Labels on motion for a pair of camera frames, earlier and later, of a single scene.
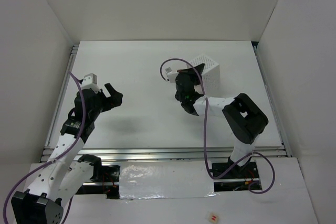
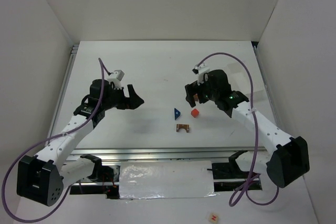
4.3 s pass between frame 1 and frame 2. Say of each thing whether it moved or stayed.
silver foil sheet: stayed
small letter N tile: stayed
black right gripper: moved
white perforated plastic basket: moved
